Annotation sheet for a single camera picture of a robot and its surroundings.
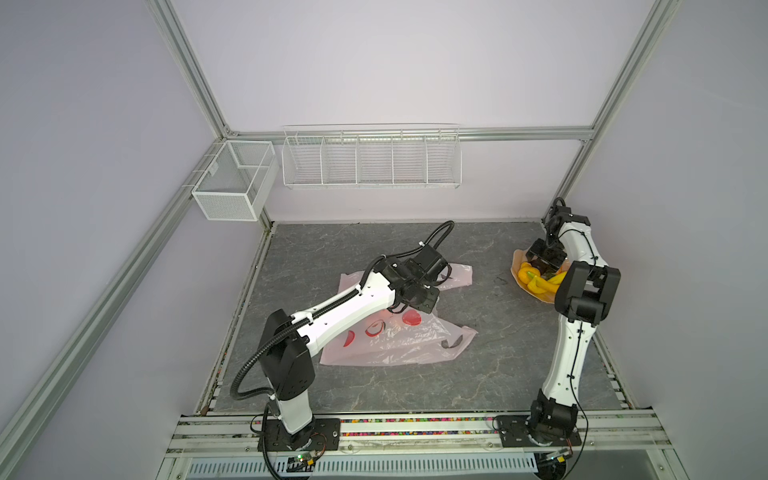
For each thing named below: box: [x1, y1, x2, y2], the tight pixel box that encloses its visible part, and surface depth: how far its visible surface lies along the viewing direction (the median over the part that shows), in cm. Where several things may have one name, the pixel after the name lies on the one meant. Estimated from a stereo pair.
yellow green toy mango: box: [528, 275, 546, 294], surface depth 96 cm
